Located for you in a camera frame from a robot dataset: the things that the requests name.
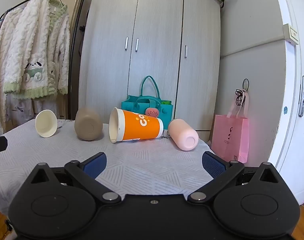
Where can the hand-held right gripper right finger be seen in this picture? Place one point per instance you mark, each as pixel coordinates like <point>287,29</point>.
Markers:
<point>213,165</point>

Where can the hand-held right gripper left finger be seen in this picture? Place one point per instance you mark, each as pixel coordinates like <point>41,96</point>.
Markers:
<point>95,165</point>

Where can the brown cup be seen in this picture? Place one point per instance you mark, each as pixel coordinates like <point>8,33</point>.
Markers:
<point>88,125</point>

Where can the pink cup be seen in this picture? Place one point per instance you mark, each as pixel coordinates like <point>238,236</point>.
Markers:
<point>181,133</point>

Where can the white cup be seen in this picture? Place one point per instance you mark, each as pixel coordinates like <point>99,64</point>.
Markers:
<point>45,123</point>

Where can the orange paper cup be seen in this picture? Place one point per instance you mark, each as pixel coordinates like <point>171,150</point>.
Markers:
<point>142,130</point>

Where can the pink paper shopping bag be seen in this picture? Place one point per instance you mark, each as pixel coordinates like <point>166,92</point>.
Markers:
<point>230,135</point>

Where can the white printed garment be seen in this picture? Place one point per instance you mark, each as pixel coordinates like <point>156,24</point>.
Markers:
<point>22,108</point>

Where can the grey patterned tablecloth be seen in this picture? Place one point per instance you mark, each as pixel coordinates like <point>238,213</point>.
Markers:
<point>142,165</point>

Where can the teal felt tote bag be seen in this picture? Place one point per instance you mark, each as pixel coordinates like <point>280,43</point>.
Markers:
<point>129,107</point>

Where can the watermelon slice bag charm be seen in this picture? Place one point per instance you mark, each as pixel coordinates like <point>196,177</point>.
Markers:
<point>153,112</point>

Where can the black metal clothes rack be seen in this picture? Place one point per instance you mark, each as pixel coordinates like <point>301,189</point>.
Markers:
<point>72,80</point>

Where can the small blue sticker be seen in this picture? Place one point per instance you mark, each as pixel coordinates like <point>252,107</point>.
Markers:
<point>285,110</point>

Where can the white fluffy cardigan green trim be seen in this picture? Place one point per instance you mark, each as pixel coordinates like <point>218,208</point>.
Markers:
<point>39,42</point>

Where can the grey wooden wardrobe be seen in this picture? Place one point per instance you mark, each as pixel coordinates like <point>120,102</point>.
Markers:
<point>157,30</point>

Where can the white door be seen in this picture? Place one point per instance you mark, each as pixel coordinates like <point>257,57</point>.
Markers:
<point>296,42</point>

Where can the beige latch box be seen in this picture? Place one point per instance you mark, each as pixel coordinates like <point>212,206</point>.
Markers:
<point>291,33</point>

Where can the beige wooden panel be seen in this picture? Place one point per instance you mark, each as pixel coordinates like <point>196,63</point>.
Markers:
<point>78,0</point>

